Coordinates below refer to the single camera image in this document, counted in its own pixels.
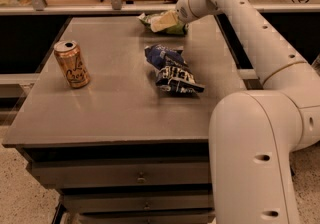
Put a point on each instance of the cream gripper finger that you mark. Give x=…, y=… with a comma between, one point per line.
x=165, y=20

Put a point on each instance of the green jalapeno chip bag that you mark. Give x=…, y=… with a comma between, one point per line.
x=180, y=29

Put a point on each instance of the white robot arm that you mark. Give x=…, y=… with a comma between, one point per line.
x=253, y=132

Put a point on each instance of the blue chip bag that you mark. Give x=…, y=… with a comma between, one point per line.
x=172, y=71

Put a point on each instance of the orange La Croix can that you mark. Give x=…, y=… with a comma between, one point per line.
x=69, y=58

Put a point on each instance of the grey drawer cabinet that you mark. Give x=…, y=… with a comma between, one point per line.
x=120, y=150

